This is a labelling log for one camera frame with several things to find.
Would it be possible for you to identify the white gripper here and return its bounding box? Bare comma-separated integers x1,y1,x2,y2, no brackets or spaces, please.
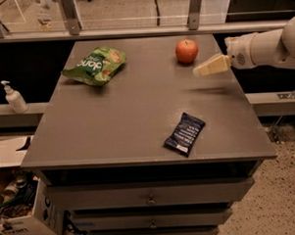
192,32,257,76

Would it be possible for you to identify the metal railing post right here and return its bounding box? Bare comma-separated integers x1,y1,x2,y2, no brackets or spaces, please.
187,0,202,30

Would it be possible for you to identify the metal drawer knob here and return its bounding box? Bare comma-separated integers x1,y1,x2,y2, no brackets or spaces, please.
146,195,156,206
149,221,157,229

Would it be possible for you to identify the grey drawer cabinet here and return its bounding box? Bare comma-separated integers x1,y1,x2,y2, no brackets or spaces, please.
23,36,274,235

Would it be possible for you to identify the red apple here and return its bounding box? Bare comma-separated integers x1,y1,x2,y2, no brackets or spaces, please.
174,39,199,64

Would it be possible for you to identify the dark blue rxbar wrapper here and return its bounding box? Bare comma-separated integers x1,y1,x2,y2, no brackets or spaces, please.
165,113,206,156

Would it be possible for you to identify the metal drawer knob top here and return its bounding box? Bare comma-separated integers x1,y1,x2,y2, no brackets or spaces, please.
146,195,156,206

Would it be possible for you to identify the white cardboard box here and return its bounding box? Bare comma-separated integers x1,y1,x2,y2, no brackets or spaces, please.
0,180,64,235

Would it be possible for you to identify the metal drawer knob middle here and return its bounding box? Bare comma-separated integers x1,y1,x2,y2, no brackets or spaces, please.
149,221,157,229

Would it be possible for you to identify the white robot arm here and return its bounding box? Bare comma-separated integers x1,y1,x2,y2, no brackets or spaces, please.
193,16,295,76

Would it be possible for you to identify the white pump sanitizer bottle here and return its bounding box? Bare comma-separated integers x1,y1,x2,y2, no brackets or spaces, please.
1,80,28,114

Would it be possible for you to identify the green chip bag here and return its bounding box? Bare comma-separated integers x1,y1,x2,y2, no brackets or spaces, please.
61,47,126,86

